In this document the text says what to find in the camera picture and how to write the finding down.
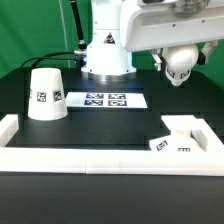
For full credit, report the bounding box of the white U-shaped border frame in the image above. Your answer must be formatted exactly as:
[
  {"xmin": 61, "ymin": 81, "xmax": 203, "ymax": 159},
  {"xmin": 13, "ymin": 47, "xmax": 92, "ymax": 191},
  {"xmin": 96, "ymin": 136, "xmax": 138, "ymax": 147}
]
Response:
[{"xmin": 0, "ymin": 114, "xmax": 224, "ymax": 176}]

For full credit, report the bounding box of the thin grey cable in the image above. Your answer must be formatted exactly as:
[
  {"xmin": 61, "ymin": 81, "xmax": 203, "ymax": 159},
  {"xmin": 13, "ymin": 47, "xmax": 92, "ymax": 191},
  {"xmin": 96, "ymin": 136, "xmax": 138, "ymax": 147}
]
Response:
[{"xmin": 58, "ymin": 0, "xmax": 72, "ymax": 69}]

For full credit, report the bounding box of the white lamp base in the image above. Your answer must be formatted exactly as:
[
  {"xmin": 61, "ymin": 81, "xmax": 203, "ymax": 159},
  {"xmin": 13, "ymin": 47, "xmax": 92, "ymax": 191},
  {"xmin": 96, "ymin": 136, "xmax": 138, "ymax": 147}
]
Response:
[{"xmin": 149, "ymin": 115, "xmax": 206, "ymax": 152}]

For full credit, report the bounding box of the white marker sheet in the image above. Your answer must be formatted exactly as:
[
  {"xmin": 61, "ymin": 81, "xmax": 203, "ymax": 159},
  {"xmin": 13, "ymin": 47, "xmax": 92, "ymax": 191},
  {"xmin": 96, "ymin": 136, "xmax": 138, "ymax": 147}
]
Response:
[{"xmin": 66, "ymin": 92, "xmax": 147, "ymax": 109}]

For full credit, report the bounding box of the white lamp bulb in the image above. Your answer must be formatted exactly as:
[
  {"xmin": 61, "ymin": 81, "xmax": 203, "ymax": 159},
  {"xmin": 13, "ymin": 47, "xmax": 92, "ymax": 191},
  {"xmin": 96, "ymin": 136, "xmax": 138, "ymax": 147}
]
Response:
[{"xmin": 162, "ymin": 44, "xmax": 199, "ymax": 87}]

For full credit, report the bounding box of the white lamp shade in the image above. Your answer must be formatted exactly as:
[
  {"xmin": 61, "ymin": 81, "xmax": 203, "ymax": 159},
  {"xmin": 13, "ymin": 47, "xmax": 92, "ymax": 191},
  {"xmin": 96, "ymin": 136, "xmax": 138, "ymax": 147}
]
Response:
[{"xmin": 28, "ymin": 68, "xmax": 68, "ymax": 121}]

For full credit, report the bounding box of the black cable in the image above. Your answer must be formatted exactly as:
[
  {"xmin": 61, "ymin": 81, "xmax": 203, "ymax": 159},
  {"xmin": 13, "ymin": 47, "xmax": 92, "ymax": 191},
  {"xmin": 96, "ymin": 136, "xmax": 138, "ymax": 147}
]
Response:
[{"xmin": 20, "ymin": 0, "xmax": 88, "ymax": 69}]

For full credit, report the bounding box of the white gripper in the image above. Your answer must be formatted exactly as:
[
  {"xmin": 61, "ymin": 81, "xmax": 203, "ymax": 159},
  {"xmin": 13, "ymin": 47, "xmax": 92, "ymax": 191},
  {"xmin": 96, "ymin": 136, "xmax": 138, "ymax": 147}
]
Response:
[{"xmin": 120, "ymin": 0, "xmax": 224, "ymax": 71}]

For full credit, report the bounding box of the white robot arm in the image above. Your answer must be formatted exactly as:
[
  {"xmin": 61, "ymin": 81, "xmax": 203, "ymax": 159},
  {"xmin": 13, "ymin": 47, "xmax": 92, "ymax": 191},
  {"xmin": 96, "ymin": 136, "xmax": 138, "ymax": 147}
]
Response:
[{"xmin": 82, "ymin": 0, "xmax": 224, "ymax": 86}]

